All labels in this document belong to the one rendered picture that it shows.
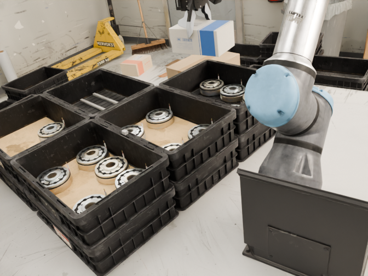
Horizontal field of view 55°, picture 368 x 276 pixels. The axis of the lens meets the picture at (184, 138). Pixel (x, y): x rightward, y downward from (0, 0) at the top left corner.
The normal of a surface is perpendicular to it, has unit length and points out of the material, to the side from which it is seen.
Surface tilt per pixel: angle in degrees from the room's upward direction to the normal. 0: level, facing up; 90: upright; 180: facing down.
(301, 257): 90
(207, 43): 90
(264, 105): 55
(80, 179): 0
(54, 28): 90
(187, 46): 90
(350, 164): 0
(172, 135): 0
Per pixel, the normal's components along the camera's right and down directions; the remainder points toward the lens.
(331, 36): 0.24, 0.56
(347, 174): -0.14, -0.83
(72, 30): 0.82, 0.21
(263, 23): -0.55, 0.51
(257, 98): -0.67, -0.11
